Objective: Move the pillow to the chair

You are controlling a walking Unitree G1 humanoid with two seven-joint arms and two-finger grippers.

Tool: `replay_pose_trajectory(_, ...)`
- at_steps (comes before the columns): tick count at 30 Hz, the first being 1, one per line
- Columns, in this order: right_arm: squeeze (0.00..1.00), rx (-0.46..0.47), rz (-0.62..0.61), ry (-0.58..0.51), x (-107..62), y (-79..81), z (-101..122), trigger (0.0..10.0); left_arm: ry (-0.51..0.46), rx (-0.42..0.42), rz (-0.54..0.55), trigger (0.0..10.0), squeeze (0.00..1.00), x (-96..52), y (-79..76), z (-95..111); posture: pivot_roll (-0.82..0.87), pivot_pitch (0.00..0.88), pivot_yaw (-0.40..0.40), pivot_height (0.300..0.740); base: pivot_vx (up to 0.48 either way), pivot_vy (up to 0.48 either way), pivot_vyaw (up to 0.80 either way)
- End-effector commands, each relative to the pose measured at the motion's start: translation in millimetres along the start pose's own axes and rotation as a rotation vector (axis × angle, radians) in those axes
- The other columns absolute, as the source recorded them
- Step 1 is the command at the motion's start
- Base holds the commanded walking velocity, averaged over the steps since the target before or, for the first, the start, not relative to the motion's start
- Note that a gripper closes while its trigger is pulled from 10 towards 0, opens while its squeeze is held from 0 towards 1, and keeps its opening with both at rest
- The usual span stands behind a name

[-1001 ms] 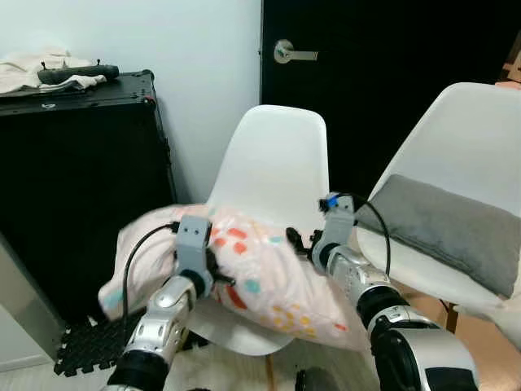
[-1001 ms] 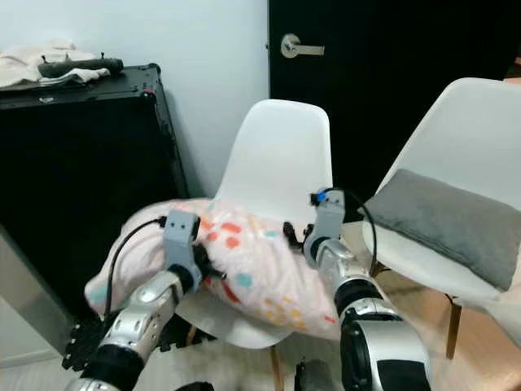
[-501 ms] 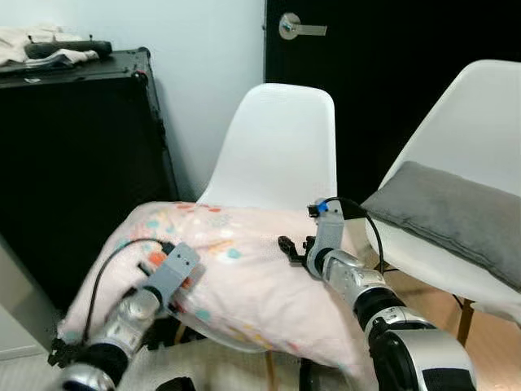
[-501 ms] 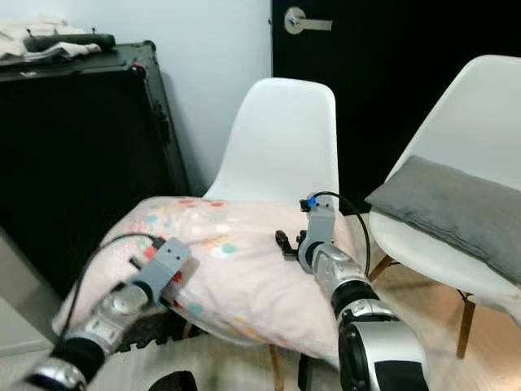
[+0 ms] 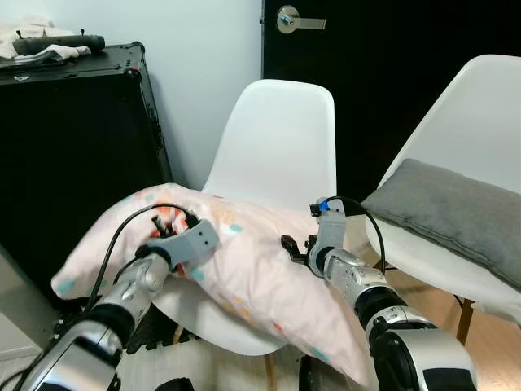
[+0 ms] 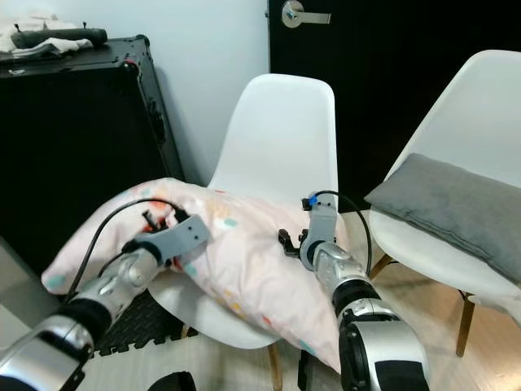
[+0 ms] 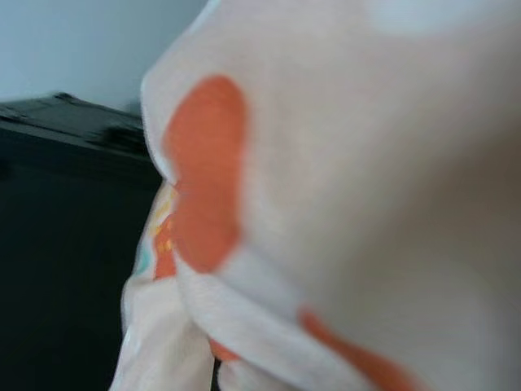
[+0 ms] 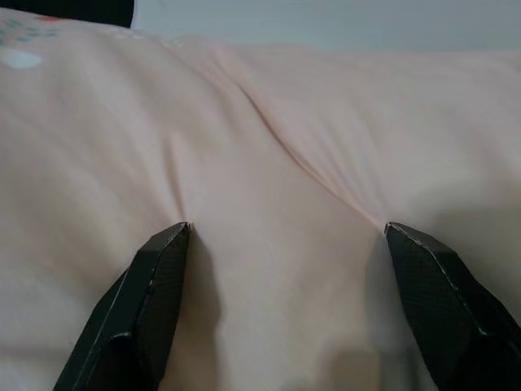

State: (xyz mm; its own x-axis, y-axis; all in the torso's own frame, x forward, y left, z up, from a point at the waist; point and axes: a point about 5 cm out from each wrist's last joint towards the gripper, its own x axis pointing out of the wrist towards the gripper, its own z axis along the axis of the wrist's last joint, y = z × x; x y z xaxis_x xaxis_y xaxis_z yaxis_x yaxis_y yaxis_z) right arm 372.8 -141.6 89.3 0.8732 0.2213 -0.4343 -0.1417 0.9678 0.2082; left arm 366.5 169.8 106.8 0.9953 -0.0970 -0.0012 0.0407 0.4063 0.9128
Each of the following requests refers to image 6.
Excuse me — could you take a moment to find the white cloth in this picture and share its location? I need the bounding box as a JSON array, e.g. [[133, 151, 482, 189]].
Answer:
[[0, 10, 99, 59]]

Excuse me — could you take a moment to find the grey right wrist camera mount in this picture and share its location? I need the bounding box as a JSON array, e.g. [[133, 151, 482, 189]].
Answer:
[[301, 194, 341, 270]]

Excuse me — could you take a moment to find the large black flight case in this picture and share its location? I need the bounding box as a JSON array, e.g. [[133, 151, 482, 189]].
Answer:
[[0, 35, 186, 282]]

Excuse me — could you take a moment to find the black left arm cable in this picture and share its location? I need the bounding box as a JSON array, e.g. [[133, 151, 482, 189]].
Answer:
[[67, 198, 190, 304]]

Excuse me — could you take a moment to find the grey pillow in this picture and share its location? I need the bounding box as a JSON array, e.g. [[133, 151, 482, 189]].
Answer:
[[364, 153, 521, 286]]

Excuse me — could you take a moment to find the white plastic chair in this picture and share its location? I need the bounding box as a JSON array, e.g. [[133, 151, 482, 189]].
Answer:
[[366, 49, 521, 359], [155, 73, 341, 391]]

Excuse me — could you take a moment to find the silver door lever handle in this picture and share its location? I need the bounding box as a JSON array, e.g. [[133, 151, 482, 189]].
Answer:
[[281, 0, 332, 29]]

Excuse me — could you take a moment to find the black foam floor mat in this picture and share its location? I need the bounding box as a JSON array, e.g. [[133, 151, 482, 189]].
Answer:
[[90, 289, 217, 358]]

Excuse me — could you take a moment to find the black door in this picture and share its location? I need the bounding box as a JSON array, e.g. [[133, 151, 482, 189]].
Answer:
[[267, 0, 521, 211]]

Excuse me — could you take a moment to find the large pale pillow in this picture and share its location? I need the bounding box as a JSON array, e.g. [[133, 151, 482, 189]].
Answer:
[[41, 178, 355, 371]]

